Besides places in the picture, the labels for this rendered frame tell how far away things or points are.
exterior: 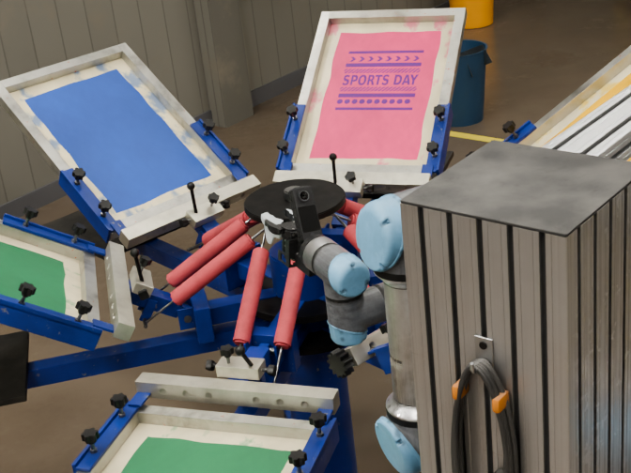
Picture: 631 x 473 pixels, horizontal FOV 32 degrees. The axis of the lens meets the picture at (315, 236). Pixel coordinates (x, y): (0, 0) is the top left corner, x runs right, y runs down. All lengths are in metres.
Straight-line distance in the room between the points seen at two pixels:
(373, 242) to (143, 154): 2.35
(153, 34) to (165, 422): 5.00
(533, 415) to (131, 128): 2.85
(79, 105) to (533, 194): 2.91
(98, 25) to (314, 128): 3.43
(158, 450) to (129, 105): 1.69
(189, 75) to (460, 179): 6.54
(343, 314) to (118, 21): 5.54
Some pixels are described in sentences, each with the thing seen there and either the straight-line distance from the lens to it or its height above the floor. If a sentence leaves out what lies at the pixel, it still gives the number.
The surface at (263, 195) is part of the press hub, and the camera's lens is 3.42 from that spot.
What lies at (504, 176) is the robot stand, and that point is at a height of 2.03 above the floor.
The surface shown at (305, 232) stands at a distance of 2.24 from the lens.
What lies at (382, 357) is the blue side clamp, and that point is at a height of 1.15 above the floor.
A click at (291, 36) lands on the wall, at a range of 8.83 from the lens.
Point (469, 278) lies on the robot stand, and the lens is 1.49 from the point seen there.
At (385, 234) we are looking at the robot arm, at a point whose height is 1.87.
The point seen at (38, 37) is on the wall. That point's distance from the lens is 7.14.
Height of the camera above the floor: 2.63
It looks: 25 degrees down
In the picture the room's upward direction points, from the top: 7 degrees counter-clockwise
